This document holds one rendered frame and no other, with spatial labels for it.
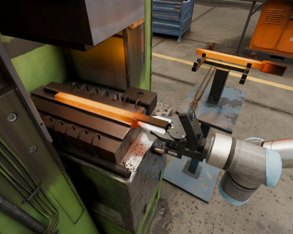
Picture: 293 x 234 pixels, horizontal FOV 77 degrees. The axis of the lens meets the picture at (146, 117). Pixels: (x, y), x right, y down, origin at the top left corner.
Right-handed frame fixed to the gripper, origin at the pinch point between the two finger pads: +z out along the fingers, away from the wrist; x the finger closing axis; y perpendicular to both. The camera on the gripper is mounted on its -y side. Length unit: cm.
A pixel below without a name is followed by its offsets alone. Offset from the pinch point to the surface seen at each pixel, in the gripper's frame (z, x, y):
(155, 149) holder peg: -4.3, 0.6, 12.6
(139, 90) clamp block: 10.2, 17.5, 2.9
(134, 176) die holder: -3.1, -12.8, 9.9
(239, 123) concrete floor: -52, 138, 98
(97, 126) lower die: 12.6, -6.5, 2.2
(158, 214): -6, 14, 100
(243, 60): -25, 55, -2
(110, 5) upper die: 3.6, -6.6, -30.8
